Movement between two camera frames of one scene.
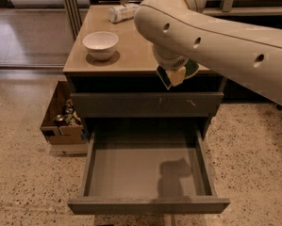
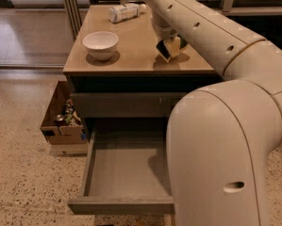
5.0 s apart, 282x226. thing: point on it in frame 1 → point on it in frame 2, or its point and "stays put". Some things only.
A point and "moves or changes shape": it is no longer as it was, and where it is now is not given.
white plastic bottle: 121,12 stays put
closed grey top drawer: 146,104 stays put
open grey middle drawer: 148,171 stays put
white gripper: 172,64 → 166,34
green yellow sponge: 190,69 moves or changes shape
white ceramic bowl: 100,44 stays put
